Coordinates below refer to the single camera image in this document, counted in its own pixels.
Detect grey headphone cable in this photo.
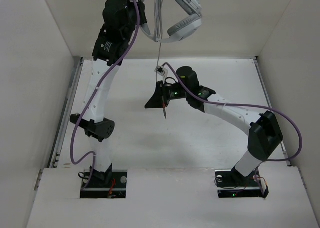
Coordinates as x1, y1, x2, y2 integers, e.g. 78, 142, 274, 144
152, 0, 169, 120

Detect white grey headphones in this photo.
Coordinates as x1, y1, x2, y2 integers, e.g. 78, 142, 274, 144
140, 0, 203, 44

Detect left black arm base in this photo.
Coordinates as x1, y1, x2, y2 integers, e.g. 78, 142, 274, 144
78, 170, 128, 199

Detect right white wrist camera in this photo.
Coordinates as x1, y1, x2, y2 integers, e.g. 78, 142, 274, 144
155, 65, 168, 77

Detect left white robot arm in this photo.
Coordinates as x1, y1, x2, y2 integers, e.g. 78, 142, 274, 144
70, 0, 147, 187

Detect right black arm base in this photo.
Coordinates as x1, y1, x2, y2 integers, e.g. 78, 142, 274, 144
214, 169, 270, 199

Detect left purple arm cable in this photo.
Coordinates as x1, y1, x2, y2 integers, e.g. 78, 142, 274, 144
70, 0, 140, 191

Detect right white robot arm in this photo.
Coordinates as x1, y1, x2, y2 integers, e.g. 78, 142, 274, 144
144, 66, 283, 186

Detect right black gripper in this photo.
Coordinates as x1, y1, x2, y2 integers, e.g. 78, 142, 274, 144
145, 80, 190, 109

